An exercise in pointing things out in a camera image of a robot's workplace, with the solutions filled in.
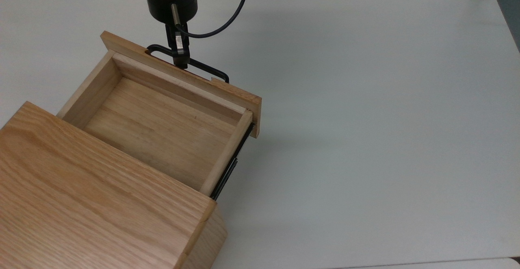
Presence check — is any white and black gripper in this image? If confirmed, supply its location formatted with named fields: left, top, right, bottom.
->
left=137, top=0, right=202, bottom=70

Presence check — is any black metal bar handle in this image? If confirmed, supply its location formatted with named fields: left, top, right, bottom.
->
left=145, top=43, right=230, bottom=84

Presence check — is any wooden drawer with bar handle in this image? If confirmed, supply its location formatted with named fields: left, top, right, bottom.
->
left=56, top=30, right=263, bottom=199

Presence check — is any wooden drawer cabinet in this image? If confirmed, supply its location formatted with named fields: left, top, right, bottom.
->
left=0, top=101, right=228, bottom=269

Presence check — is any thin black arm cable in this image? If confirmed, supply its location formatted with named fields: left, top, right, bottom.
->
left=175, top=0, right=250, bottom=39

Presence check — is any black drawer slide rail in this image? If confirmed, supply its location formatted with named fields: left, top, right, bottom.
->
left=209, top=122, right=256, bottom=201

